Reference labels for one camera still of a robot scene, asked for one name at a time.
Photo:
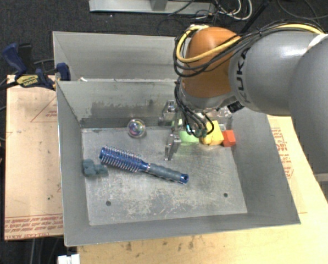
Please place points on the pale green cup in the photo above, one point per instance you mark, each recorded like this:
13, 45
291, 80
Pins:
189, 138

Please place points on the brown cardboard board red print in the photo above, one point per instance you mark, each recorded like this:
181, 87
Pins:
29, 161

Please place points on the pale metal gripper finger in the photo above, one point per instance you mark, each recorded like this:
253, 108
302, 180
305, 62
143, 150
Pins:
167, 111
172, 146

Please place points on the yellow block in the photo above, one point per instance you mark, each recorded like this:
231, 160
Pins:
216, 136

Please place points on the orange-red block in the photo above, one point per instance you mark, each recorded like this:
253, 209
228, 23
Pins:
229, 138

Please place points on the dark grey-blue foam piece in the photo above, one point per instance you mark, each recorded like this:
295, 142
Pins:
91, 168

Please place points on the clear iridescent ball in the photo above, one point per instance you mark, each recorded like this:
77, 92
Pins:
136, 128

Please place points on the blue hairbrush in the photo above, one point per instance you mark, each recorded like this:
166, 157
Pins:
130, 161

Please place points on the black cylinder on white bracket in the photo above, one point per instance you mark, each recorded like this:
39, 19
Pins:
234, 107

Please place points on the grey metal bin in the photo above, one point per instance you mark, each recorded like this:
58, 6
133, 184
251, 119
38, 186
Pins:
166, 197

